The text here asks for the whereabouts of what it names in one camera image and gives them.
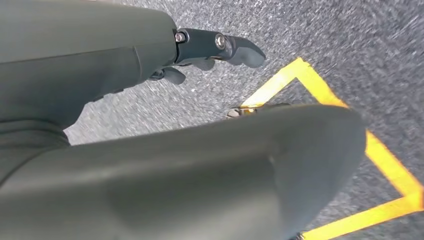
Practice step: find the yellow floor tape square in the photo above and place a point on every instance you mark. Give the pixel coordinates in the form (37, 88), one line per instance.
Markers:
(391, 165)

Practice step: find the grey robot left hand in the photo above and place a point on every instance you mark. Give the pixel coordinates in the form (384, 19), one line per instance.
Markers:
(165, 185)

